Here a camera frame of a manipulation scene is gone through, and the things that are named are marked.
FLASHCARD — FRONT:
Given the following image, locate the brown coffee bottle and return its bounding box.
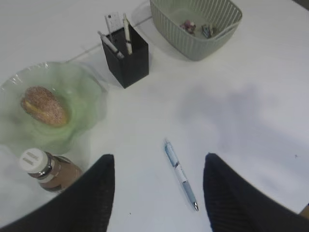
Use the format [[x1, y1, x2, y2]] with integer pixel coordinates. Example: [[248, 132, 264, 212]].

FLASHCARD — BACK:
[[19, 148, 82, 193]]

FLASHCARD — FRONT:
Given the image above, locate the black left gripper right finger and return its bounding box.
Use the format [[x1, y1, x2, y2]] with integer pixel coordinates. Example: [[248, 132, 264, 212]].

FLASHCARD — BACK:
[[203, 153, 309, 232]]

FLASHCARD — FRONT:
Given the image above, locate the black pen holder box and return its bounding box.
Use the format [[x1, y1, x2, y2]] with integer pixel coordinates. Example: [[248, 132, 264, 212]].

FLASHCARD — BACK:
[[101, 26, 149, 88]]

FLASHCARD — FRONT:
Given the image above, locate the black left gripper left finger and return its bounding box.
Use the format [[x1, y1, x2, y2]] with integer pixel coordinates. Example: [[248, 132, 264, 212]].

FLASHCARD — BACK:
[[1, 154, 115, 232]]

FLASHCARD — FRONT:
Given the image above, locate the beige ballpoint pen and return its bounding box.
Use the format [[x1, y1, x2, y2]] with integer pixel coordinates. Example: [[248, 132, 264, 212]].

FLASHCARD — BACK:
[[123, 13, 133, 55]]

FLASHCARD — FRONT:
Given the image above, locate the grey white ballpoint pen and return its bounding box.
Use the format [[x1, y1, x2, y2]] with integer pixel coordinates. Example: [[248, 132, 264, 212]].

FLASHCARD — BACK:
[[98, 31, 124, 59]]

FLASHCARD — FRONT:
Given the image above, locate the blue white ballpoint pen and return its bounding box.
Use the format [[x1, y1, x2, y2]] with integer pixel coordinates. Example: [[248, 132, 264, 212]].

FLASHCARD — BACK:
[[164, 139, 199, 212]]

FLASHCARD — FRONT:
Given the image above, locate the green wavy glass plate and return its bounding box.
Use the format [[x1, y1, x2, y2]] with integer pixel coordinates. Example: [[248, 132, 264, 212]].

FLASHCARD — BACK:
[[0, 62, 107, 156]]

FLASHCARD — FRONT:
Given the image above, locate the brown bread roll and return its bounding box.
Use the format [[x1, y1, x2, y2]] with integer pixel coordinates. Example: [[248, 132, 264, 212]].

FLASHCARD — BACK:
[[21, 86, 69, 127]]

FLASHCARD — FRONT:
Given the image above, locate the green plastic woven basket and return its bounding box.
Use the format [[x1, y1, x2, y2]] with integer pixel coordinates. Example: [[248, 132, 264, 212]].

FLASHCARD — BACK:
[[150, 0, 242, 61]]

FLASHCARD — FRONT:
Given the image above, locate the clear plastic ruler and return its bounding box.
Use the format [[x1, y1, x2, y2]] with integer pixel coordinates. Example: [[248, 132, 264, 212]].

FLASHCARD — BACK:
[[104, 12, 122, 34]]

